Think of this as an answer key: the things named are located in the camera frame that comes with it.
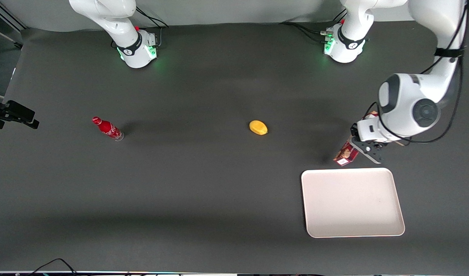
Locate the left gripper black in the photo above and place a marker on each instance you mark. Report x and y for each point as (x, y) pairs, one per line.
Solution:
(353, 135)

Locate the red cookie box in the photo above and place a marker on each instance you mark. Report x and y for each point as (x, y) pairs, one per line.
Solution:
(345, 154)

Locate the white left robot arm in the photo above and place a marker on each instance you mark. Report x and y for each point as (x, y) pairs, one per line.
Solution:
(407, 103)

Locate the beige plastic tray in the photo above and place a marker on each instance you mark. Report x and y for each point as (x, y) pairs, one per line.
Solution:
(351, 201)

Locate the yellow lemon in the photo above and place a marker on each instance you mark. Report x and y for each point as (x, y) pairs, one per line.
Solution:
(258, 127)

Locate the red cola bottle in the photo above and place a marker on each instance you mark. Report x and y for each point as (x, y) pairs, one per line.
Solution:
(109, 129)

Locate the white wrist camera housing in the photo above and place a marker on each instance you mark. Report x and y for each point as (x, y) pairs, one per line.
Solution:
(368, 130)

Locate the aluminium frame rail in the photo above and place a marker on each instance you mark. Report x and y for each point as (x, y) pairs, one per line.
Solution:
(6, 13)

